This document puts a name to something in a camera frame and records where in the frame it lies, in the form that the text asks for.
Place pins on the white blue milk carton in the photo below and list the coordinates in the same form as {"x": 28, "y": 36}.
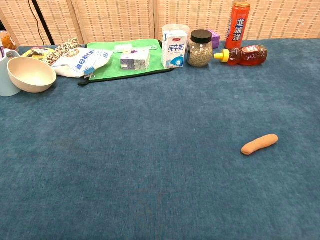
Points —
{"x": 175, "y": 50}

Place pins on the honey bottle with yellow cap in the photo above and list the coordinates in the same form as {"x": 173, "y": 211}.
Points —
{"x": 247, "y": 56}

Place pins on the bamboo folding screen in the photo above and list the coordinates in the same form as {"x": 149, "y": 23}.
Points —
{"x": 112, "y": 17}

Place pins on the white bag with blue text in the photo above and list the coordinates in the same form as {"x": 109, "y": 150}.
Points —
{"x": 82, "y": 61}

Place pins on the blue table cloth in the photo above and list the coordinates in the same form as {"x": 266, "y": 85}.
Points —
{"x": 150, "y": 150}

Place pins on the purple white toothpaste tube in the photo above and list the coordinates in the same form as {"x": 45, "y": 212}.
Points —
{"x": 1, "y": 52}

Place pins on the blue binder clip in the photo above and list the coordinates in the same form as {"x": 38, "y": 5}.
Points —
{"x": 88, "y": 71}

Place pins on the glass jar with black lid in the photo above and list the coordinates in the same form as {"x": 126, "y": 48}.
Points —
{"x": 200, "y": 53}

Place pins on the beige bowl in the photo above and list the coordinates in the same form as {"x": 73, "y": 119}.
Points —
{"x": 30, "y": 75}

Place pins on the orange soda can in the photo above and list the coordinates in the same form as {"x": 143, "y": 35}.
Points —
{"x": 236, "y": 30}

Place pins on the black tripod stand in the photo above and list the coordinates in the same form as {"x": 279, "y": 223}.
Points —
{"x": 41, "y": 17}

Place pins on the green towel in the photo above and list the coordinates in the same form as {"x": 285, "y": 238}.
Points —
{"x": 110, "y": 71}

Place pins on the small purple white box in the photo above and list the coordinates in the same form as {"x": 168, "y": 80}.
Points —
{"x": 135, "y": 61}

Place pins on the tan sausage-shaped toy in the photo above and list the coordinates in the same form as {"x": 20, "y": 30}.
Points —
{"x": 260, "y": 144}

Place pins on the yellow razor package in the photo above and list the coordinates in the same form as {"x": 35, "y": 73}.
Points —
{"x": 32, "y": 53}

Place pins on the clear jar of orange snack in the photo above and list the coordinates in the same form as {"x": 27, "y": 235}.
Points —
{"x": 7, "y": 41}

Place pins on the light blue cup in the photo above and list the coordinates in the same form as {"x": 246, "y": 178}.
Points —
{"x": 3, "y": 82}

